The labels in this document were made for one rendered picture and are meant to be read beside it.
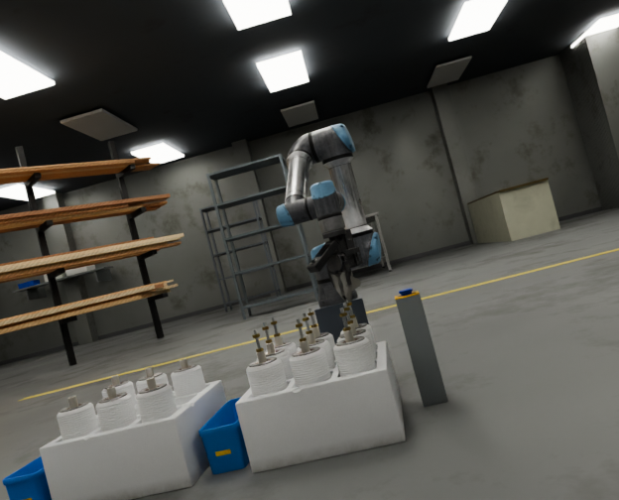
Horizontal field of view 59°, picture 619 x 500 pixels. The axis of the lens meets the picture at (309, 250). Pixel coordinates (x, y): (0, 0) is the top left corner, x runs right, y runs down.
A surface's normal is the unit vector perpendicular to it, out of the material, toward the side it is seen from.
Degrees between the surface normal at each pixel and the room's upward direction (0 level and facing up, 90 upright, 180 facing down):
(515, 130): 90
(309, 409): 90
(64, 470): 90
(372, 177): 90
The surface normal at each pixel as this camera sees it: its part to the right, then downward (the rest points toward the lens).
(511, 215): -0.08, 0.00
